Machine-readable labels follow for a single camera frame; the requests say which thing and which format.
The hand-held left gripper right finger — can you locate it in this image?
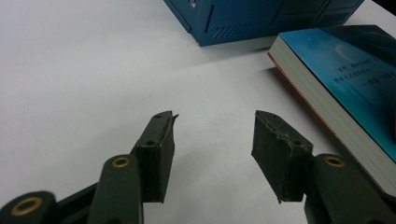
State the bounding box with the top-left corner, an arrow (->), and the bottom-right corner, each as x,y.
251,109 -> 396,224

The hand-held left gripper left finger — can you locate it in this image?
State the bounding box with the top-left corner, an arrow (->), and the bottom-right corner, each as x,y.
87,110 -> 180,224

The blue book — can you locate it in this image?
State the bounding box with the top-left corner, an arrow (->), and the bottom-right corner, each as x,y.
267,24 -> 396,199

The blue plastic file rack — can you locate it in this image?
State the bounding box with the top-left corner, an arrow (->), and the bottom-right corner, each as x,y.
163,0 -> 365,48

